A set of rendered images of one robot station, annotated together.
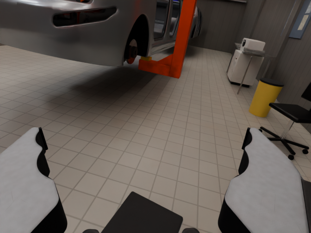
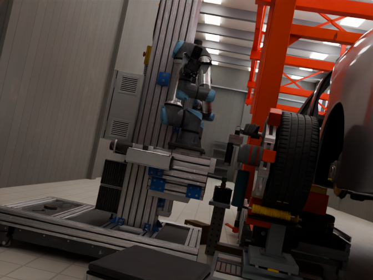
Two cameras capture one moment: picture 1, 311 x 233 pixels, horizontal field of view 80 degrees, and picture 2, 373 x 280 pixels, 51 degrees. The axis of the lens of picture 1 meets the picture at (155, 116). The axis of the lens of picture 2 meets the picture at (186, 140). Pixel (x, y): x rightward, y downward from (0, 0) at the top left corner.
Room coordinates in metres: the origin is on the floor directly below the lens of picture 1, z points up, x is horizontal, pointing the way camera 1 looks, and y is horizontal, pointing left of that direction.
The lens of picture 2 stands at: (2.02, -0.11, 0.73)
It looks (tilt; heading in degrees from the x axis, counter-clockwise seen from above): 3 degrees up; 176
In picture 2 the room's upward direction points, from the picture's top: 11 degrees clockwise
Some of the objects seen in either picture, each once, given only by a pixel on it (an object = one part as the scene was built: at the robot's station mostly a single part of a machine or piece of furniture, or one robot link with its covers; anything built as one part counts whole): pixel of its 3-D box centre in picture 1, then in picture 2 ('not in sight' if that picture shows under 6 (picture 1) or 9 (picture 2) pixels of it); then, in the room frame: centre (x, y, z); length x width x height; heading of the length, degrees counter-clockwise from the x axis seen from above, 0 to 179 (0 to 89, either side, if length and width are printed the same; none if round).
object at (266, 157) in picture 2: not in sight; (268, 156); (-0.29, 0.56, 0.85); 0.09 x 0.08 x 0.07; 168
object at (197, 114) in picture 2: not in sight; (191, 120); (-0.46, 0.07, 0.98); 0.13 x 0.12 x 0.14; 96
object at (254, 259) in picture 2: not in sight; (275, 240); (-0.56, 0.78, 0.32); 0.40 x 0.30 x 0.28; 168
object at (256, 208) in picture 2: not in sight; (271, 211); (-0.46, 0.69, 0.51); 0.29 x 0.06 x 0.06; 78
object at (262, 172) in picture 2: not in sight; (263, 157); (-0.60, 0.62, 0.85); 0.54 x 0.07 x 0.54; 168
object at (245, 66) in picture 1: (245, 62); not in sight; (5.44, -2.18, 0.58); 2.44 x 0.61 x 1.17; 172
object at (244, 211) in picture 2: not in sight; (245, 212); (-2.37, 1.01, 0.28); 2.47 x 0.09 x 0.22; 168
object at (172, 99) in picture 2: not in sight; (178, 83); (-0.44, -0.06, 1.19); 0.15 x 0.12 x 0.55; 96
